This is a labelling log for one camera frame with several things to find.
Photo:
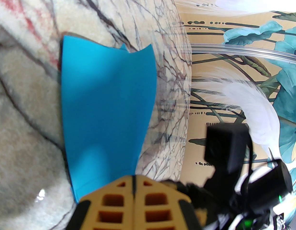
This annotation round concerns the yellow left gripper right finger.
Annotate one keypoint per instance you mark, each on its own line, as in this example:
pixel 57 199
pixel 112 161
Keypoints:
pixel 160 207

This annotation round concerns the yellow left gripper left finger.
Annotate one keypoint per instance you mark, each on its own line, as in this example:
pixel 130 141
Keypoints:
pixel 109 207

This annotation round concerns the blue paper sheet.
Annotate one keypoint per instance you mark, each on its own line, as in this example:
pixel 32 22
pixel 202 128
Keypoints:
pixel 104 104

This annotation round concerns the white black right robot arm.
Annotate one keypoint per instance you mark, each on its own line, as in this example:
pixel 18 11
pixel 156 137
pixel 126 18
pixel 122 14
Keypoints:
pixel 234 225

